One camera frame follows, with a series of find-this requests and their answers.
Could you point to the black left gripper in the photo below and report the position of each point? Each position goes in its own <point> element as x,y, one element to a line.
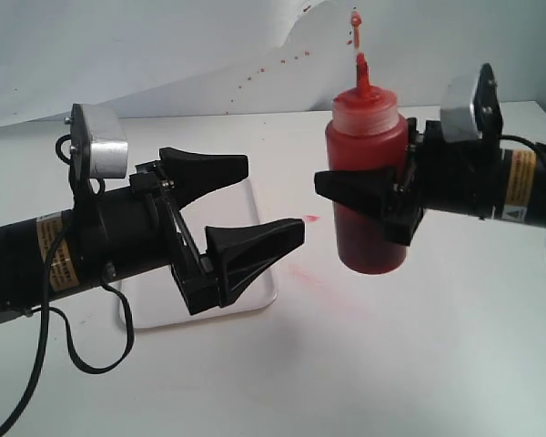
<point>236,257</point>

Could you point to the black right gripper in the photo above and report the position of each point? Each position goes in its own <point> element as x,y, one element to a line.
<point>455,177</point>

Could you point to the red sauce squeeze bottle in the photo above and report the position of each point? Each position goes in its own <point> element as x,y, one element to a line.
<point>366,144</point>

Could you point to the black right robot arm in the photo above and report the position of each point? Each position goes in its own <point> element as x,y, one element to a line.
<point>522,197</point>

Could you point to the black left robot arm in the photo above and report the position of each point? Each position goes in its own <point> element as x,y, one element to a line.
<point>123,232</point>

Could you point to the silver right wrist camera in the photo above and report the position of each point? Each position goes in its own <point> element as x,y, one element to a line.
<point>470,108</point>

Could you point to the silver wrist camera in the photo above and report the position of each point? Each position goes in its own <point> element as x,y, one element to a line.
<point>99,141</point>
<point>470,108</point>

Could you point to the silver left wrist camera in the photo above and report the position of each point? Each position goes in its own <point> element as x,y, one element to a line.
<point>99,141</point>

